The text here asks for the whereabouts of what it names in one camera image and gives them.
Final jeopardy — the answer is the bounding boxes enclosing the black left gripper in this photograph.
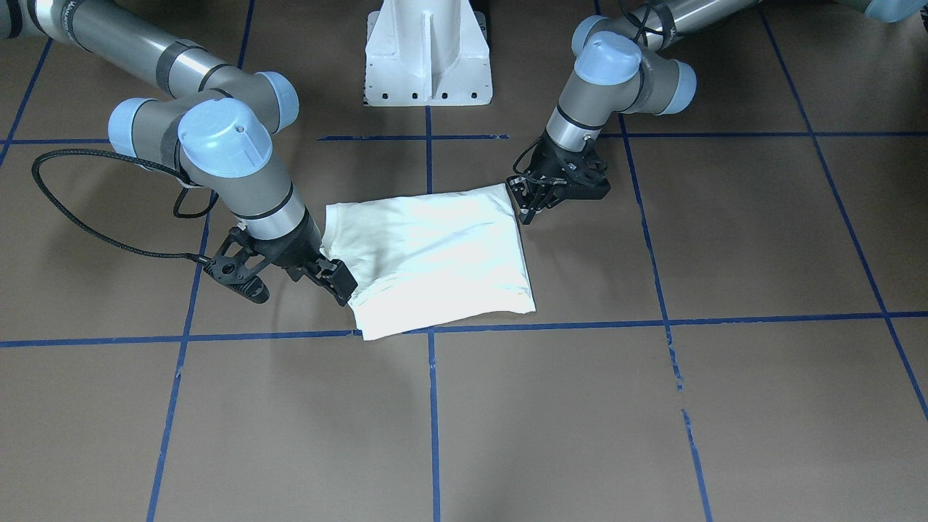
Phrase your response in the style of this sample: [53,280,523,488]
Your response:
[506,138,602,225]

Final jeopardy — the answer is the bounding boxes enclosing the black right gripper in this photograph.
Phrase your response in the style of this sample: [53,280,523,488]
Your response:
[252,217,357,307]

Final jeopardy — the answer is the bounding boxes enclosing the cream white long-sleeve shirt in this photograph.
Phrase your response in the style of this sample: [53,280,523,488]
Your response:
[322,184,537,341]

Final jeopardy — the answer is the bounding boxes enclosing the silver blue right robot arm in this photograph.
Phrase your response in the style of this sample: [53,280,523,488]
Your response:
[2,1,357,305]

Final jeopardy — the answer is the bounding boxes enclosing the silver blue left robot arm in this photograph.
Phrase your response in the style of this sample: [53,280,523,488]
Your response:
[506,1,755,225]

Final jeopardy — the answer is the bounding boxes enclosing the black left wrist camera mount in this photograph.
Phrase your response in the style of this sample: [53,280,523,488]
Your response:
[556,162,612,199]

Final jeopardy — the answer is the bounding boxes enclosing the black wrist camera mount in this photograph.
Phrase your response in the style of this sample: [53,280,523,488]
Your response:
[556,162,612,199]
[203,227,270,304]

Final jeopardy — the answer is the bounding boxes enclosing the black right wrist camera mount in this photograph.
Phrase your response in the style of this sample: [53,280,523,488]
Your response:
[203,227,270,304]

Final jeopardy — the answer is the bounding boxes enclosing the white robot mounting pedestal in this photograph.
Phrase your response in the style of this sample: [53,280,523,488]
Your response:
[362,1,494,108]

